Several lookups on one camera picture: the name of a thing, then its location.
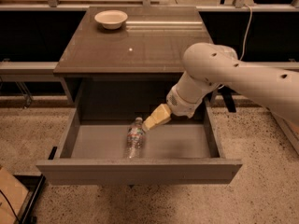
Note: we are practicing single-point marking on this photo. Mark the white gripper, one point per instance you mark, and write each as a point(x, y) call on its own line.
point(179, 104)

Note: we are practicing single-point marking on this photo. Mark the clear plastic water bottle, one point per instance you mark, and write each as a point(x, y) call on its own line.
point(135, 139)

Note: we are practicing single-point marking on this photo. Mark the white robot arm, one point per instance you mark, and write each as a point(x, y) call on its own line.
point(207, 66)

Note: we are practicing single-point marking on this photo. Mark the grey cabinet with brown top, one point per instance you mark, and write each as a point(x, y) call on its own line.
point(125, 73)

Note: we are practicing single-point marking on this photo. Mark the white paper bowl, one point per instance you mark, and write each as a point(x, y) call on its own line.
point(111, 19)

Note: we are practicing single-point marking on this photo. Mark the wooden box right side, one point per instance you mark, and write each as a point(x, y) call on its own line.
point(290, 130)

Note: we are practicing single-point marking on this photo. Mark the cardboard box left corner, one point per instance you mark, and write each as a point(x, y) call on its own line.
point(14, 196)

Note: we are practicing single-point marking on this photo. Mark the black tray frame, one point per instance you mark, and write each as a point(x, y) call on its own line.
point(34, 184)

